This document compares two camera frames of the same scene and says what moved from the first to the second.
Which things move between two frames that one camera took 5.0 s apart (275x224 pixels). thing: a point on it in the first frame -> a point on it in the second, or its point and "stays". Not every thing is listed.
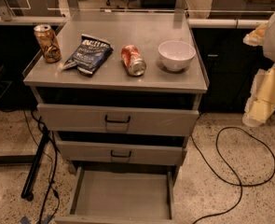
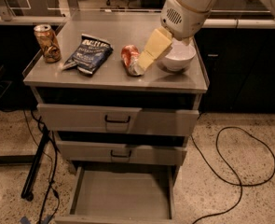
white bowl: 176,55 stays
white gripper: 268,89 -> 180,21
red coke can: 132,60 stays
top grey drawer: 115,119 stays
